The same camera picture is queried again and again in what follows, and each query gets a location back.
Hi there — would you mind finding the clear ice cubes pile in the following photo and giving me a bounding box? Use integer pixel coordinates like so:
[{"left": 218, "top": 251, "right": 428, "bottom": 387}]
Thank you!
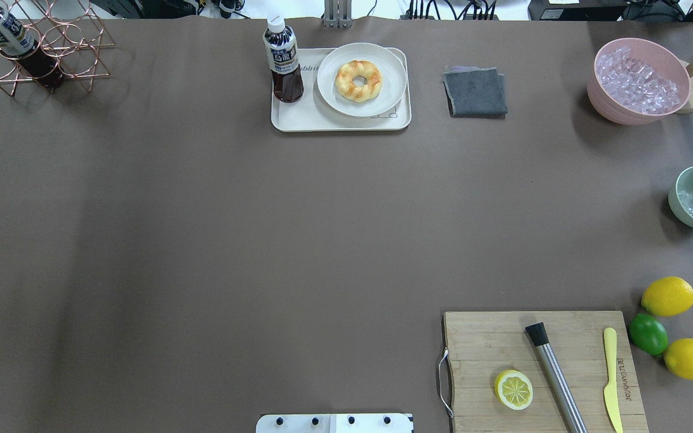
[{"left": 595, "top": 46, "right": 681, "bottom": 114}]

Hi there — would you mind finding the pink bowl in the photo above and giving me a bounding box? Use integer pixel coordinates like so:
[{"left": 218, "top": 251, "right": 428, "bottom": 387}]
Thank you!
[{"left": 587, "top": 37, "right": 690, "bottom": 125}]

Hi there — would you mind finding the yellow lemon near board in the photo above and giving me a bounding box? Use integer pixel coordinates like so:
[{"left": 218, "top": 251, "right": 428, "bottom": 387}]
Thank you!
[{"left": 641, "top": 276, "right": 693, "bottom": 317}]

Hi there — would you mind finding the green lime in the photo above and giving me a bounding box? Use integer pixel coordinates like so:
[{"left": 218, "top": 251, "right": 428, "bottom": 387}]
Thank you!
[{"left": 627, "top": 313, "right": 669, "bottom": 356}]

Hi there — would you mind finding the yellow lemon far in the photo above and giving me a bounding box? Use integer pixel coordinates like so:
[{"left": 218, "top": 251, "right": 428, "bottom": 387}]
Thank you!
[{"left": 662, "top": 338, "right": 693, "bottom": 380}]

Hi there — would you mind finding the yellow plastic knife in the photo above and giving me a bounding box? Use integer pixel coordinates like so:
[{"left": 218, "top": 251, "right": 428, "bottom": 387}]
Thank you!
[{"left": 603, "top": 327, "right": 624, "bottom": 433}]

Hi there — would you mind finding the steel muddler black tip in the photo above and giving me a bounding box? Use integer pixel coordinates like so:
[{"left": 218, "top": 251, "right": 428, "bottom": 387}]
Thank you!
[{"left": 525, "top": 322, "right": 588, "bottom": 432}]

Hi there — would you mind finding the grey folded cloth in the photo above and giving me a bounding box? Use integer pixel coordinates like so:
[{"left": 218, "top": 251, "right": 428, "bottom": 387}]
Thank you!
[{"left": 443, "top": 66, "right": 508, "bottom": 118}]

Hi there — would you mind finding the bamboo cutting board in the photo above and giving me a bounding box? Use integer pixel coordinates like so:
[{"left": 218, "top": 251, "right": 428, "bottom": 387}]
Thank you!
[{"left": 443, "top": 312, "right": 649, "bottom": 432}]

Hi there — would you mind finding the half lemon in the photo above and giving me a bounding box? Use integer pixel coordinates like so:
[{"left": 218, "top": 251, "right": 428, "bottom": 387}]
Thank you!
[{"left": 493, "top": 369, "right": 534, "bottom": 411}]

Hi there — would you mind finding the white plate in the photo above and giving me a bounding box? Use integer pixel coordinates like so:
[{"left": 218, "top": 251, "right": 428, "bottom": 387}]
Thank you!
[{"left": 316, "top": 42, "right": 407, "bottom": 117}]

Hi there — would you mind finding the glazed donut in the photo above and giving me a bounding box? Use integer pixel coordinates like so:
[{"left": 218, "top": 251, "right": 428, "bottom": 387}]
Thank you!
[{"left": 334, "top": 60, "right": 383, "bottom": 102}]

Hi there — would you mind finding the cream serving tray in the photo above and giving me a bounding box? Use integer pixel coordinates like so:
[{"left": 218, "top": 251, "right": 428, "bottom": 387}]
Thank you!
[{"left": 271, "top": 48, "right": 412, "bottom": 132}]

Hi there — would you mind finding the tea bottle on tray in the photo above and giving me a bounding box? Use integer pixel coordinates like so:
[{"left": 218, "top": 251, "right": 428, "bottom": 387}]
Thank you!
[{"left": 262, "top": 14, "right": 304, "bottom": 102}]

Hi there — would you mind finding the bottle in copper rack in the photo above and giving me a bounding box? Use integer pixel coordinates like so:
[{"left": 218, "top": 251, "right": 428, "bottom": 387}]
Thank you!
[{"left": 0, "top": 4, "right": 65, "bottom": 90}]

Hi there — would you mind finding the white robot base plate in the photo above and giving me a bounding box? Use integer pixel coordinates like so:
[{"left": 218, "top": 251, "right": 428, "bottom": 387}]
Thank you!
[{"left": 255, "top": 412, "right": 414, "bottom": 432}]

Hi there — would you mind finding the copper wire bottle rack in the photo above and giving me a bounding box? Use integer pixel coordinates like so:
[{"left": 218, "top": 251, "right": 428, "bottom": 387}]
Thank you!
[{"left": 0, "top": 1, "right": 116, "bottom": 97}]

